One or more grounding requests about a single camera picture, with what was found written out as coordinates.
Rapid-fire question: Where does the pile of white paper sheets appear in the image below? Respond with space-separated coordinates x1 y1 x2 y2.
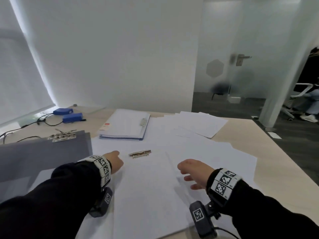
91 111 259 197

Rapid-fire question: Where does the black camera cable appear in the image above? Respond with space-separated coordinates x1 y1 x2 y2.
214 227 240 239

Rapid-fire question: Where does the frosted glass door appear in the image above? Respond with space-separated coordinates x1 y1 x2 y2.
192 0 302 115

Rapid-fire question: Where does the white wristband with black markers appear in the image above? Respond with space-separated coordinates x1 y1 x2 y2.
77 155 112 190
206 168 244 207

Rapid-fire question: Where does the blue folder with dark logo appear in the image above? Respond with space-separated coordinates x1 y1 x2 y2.
99 134 146 142

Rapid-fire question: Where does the white paper stack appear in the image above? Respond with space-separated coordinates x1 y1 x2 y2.
99 109 150 138
76 151 197 239

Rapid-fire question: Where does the gray hexagon sticker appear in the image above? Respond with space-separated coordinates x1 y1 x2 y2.
206 59 225 78

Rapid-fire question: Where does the silver door handle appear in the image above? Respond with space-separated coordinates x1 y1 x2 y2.
236 54 252 67

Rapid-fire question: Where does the person's right forearm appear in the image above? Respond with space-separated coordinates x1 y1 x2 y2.
209 181 319 239

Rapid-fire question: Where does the black power cable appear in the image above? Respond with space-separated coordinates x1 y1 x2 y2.
16 136 42 143

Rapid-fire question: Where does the white office chair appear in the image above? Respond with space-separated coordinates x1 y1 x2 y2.
281 83 319 121

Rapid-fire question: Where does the dark chair behind glass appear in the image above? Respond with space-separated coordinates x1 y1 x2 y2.
211 82 231 100

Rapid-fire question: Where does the stack of folders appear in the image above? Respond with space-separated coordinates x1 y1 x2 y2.
99 109 151 138

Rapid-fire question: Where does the blue battery pack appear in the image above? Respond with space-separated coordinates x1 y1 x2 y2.
62 113 83 123
53 108 74 116

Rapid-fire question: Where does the person's right hand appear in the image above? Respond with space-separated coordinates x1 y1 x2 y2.
177 159 215 191

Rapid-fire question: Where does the person's left forearm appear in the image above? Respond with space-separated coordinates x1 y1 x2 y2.
0 161 105 239

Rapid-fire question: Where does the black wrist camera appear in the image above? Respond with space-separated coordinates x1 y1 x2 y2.
189 201 221 238
89 187 113 218

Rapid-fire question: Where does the white roller blind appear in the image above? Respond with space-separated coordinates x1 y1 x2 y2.
0 0 56 126

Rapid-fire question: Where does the person's left hand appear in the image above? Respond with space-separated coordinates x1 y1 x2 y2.
103 150 124 175

